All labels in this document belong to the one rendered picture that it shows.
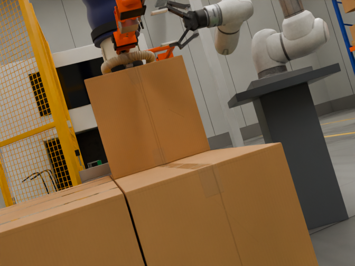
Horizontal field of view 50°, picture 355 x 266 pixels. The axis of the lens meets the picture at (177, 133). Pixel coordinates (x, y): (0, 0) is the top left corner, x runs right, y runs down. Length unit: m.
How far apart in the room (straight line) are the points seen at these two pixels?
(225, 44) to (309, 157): 0.72
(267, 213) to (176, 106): 0.71
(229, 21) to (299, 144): 0.73
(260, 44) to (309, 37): 0.25
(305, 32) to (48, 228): 1.55
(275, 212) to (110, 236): 0.39
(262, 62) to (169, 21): 10.15
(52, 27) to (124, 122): 10.20
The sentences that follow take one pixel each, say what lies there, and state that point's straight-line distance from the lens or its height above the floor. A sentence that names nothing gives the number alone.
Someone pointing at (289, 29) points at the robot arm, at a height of 0.98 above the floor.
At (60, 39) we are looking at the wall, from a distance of 11.50.
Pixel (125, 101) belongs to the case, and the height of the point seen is 0.82.
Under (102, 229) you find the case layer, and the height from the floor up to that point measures 0.48.
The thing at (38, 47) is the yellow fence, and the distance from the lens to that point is 3.03.
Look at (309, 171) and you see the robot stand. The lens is 2.03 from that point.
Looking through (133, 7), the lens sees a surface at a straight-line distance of 1.24.
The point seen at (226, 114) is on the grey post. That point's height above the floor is 0.76.
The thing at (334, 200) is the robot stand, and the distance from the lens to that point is 2.08.
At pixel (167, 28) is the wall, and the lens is 12.05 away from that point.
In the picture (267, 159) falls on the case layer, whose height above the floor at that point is 0.51.
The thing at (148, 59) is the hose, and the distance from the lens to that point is 1.68.
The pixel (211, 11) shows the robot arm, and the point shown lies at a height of 1.08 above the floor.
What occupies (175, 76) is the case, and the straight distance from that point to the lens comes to 1.54.
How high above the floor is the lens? 0.62
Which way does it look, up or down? 1 degrees up
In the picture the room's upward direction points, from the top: 17 degrees counter-clockwise
